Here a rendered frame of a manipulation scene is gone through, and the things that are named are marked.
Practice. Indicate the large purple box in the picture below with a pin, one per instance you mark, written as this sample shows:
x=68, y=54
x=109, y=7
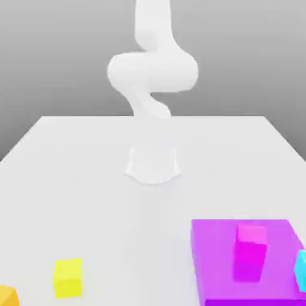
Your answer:
x=215, y=258

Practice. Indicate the small magenta cube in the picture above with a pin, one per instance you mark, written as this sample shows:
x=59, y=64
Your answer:
x=249, y=258

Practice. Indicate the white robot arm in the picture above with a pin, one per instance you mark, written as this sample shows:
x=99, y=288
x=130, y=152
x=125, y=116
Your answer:
x=153, y=71

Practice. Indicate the small cyan cube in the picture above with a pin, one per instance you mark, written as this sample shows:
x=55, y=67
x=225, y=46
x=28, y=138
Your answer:
x=301, y=270

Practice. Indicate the small orange cube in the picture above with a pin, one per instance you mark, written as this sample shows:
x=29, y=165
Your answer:
x=8, y=297

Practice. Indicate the small yellow cube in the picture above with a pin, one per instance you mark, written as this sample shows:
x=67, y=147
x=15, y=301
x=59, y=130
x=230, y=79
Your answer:
x=68, y=278

